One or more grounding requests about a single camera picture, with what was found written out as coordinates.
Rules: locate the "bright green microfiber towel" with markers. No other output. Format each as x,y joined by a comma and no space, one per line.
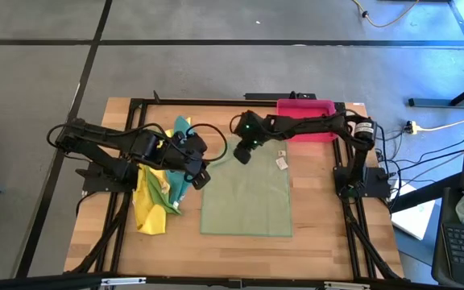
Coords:
159,195

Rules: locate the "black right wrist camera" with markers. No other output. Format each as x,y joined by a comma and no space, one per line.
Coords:
243,155

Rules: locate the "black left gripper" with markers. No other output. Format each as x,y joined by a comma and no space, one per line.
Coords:
193,161

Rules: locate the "small black camera box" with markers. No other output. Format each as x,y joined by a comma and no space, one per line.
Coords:
235,283

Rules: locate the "black rig beam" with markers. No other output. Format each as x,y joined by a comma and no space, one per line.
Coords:
34,282

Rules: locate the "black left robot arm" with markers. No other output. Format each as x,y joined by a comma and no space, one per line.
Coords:
103,135

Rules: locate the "pink plastic bin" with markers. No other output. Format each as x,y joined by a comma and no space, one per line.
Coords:
308,106

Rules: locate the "grey-blue desk foot bar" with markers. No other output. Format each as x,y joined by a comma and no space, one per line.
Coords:
437,103

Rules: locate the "pale green microfiber towel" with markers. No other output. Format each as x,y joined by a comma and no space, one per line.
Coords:
244,201

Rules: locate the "white flat box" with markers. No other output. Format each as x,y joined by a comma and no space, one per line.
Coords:
413,219

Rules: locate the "silver metal bracket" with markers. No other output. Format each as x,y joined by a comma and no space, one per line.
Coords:
346,286
123,281

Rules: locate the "white power strip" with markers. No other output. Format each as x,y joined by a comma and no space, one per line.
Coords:
412,128

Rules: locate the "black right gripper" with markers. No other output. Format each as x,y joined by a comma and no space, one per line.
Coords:
252,140

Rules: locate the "black aluminium table frame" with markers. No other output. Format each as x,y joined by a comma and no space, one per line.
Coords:
216,103

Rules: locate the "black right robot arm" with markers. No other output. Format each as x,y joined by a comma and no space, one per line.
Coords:
316,123

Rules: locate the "teal microfiber towel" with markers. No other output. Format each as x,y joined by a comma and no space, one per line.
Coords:
177,185

